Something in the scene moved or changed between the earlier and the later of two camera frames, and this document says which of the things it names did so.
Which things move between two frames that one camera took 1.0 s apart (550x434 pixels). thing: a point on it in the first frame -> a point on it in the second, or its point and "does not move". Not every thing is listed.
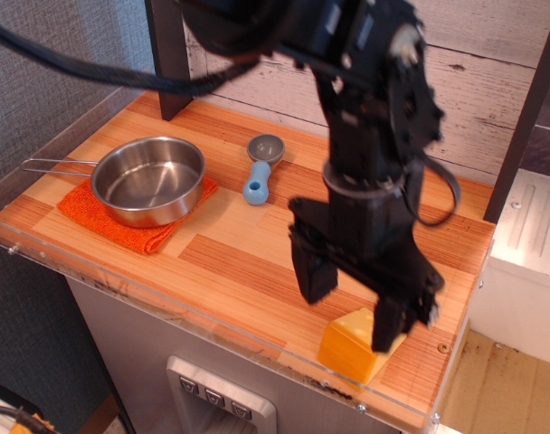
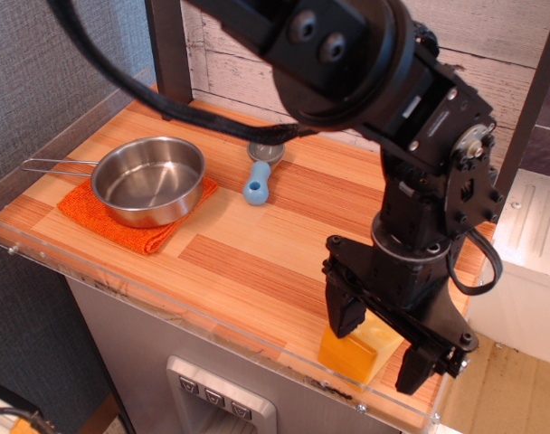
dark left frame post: x=168 y=35 does not move
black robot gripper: x=367 y=234 -> x=412 y=298
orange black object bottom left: x=24 y=422 does not move
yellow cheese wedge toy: x=346 y=348 does not move
